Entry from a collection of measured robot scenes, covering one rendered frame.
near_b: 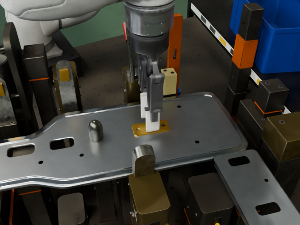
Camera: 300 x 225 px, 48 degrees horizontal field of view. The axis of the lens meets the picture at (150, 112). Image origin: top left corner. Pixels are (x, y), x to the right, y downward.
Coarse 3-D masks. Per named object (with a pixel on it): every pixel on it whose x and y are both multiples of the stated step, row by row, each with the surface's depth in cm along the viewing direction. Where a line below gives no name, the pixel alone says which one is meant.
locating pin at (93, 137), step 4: (92, 120) 73; (96, 120) 73; (92, 124) 73; (96, 124) 73; (100, 124) 73; (88, 128) 73; (92, 128) 73; (96, 128) 73; (100, 128) 73; (88, 132) 74; (92, 132) 73; (96, 132) 73; (100, 132) 74; (92, 136) 74; (96, 136) 74; (100, 136) 74; (92, 140) 75; (96, 140) 74; (100, 140) 75
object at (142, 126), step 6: (162, 120) 80; (132, 126) 78; (138, 126) 78; (144, 126) 78; (162, 126) 78; (168, 126) 78; (138, 132) 77; (144, 132) 77; (150, 132) 77; (156, 132) 77
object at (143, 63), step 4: (144, 60) 65; (160, 60) 65; (144, 64) 65; (160, 64) 66; (144, 68) 65; (160, 68) 66; (144, 72) 66; (160, 72) 66; (144, 76) 66; (148, 76) 67; (148, 80) 67; (148, 84) 67; (148, 88) 67; (148, 92) 68; (148, 96) 68; (148, 100) 69; (148, 104) 69; (144, 108) 70; (148, 108) 70
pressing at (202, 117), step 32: (192, 96) 87; (64, 128) 78; (128, 128) 78; (192, 128) 78; (224, 128) 78; (0, 160) 71; (32, 160) 71; (64, 160) 71; (96, 160) 71; (128, 160) 71; (160, 160) 71; (192, 160) 71
